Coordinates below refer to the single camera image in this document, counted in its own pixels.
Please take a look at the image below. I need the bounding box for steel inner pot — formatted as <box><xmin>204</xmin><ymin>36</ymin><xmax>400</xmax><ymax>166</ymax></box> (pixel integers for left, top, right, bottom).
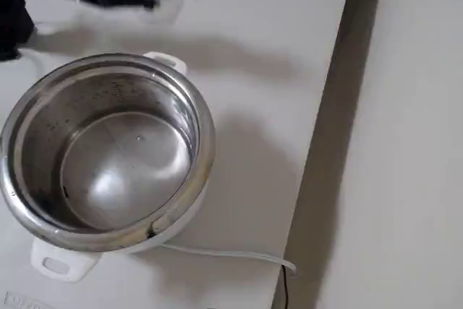
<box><xmin>14</xmin><ymin>69</ymin><xmax>202</xmax><ymax>233</ymax></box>

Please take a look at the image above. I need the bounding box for white bowl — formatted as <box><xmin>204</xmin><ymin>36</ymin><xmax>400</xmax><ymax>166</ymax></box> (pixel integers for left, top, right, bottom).
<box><xmin>0</xmin><ymin>51</ymin><xmax>218</xmax><ymax>284</ymax></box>

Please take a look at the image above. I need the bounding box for white power cord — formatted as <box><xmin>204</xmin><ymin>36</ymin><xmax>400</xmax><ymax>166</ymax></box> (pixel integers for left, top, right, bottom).
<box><xmin>158</xmin><ymin>242</ymin><xmax>300</xmax><ymax>278</ymax></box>

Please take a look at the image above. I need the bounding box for thin black cable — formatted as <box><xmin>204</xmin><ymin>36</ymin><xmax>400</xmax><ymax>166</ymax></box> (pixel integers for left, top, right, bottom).
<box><xmin>281</xmin><ymin>267</ymin><xmax>291</xmax><ymax>309</ymax></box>

